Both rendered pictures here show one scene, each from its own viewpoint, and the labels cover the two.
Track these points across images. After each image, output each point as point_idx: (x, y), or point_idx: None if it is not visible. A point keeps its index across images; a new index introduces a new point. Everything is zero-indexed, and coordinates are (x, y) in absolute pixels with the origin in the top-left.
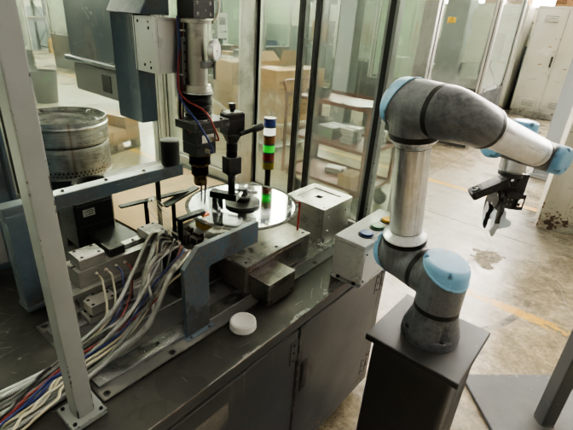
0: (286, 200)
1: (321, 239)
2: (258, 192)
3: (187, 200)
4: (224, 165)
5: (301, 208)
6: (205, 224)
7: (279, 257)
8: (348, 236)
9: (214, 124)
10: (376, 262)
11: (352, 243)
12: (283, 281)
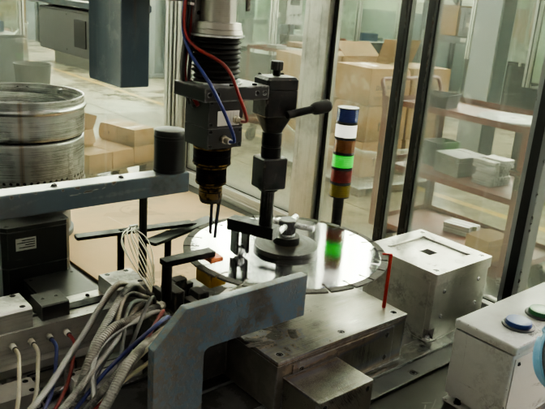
0: (367, 248)
1: (427, 329)
2: (317, 232)
3: (189, 235)
4: (256, 171)
5: (394, 269)
6: (212, 276)
7: (345, 352)
8: (482, 325)
9: (241, 93)
10: (538, 380)
11: (490, 338)
12: (348, 400)
